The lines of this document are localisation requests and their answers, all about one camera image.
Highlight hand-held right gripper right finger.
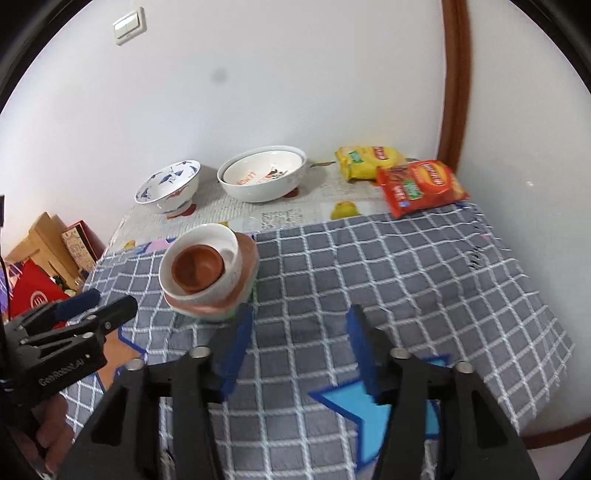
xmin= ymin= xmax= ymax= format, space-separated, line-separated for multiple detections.
xmin=346 ymin=304 xmax=541 ymax=480

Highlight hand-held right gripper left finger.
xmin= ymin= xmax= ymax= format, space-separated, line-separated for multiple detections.
xmin=58 ymin=305 xmax=254 ymax=480

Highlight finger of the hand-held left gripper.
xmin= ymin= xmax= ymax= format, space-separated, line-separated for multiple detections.
xmin=21 ymin=295 xmax=138 ymax=348
xmin=9 ymin=288 xmax=101 ymax=333

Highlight teal plate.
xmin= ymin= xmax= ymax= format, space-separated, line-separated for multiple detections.
xmin=178 ymin=277 xmax=258 ymax=323

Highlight plain white bowl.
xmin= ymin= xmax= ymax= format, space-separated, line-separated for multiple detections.
xmin=158 ymin=223 xmax=244 ymax=303

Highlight small brown bowl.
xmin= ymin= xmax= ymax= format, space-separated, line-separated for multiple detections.
xmin=171 ymin=244 xmax=225 ymax=292

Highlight pink plate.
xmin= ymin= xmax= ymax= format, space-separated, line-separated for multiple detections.
xmin=165 ymin=233 xmax=259 ymax=317

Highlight person's left hand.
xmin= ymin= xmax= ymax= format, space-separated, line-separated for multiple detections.
xmin=32 ymin=394 xmax=77 ymax=472

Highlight dark red patterned box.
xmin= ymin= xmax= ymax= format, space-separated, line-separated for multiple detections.
xmin=61 ymin=220 xmax=106 ymax=271

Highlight cardboard box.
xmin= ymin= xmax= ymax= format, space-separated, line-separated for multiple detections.
xmin=4 ymin=212 xmax=81 ymax=287

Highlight grey checked blanket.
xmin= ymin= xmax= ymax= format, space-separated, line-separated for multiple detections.
xmin=60 ymin=200 xmax=575 ymax=480

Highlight white bowl blue pattern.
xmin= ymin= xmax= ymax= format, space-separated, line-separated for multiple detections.
xmin=135 ymin=160 xmax=202 ymax=215

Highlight fruit printed tablecloth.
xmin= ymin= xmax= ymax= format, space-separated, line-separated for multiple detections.
xmin=108 ymin=159 xmax=462 ymax=252

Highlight large white bowl grey swirls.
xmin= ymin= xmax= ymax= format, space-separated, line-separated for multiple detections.
xmin=217 ymin=146 xmax=308 ymax=204

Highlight red chip bag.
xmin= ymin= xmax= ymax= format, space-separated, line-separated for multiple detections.
xmin=376 ymin=160 xmax=469 ymax=219

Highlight white bowl orange print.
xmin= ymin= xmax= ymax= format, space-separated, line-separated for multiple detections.
xmin=222 ymin=151 xmax=303 ymax=185

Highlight yellow chip bag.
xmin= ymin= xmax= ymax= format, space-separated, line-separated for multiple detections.
xmin=335 ymin=145 xmax=407 ymax=181

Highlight brown wooden baseboard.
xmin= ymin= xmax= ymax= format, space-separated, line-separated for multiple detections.
xmin=522 ymin=420 xmax=591 ymax=452

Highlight white light switch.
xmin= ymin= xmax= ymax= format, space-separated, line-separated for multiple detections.
xmin=113 ymin=8 xmax=147 ymax=46

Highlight brown wooden door frame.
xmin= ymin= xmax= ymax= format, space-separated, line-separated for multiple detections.
xmin=436 ymin=0 xmax=472 ymax=171

